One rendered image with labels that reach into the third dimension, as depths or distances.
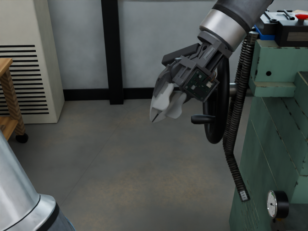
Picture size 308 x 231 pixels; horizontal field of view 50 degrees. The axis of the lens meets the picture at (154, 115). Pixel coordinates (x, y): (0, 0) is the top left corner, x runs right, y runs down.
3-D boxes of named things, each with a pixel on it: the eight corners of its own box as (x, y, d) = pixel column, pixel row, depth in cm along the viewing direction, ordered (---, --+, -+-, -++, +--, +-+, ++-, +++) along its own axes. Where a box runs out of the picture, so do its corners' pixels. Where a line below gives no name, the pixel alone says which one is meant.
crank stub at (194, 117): (189, 119, 83) (190, 112, 81) (213, 119, 82) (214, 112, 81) (190, 126, 81) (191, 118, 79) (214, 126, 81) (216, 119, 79)
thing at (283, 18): (252, 27, 85) (255, 5, 82) (295, 27, 85) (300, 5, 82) (265, 46, 75) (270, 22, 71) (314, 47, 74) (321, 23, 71)
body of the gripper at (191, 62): (176, 87, 64) (215, 35, 62) (160, 74, 71) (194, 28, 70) (203, 106, 67) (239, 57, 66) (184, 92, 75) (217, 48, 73)
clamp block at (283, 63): (241, 57, 92) (247, 25, 87) (291, 57, 91) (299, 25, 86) (254, 83, 79) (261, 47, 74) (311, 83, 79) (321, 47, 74)
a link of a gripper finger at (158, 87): (150, 93, 69) (175, 58, 68) (147, 90, 70) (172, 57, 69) (166, 104, 71) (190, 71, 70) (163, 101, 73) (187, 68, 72)
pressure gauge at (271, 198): (263, 208, 81) (269, 184, 76) (278, 208, 81) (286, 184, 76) (270, 229, 76) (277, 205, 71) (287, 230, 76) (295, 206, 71)
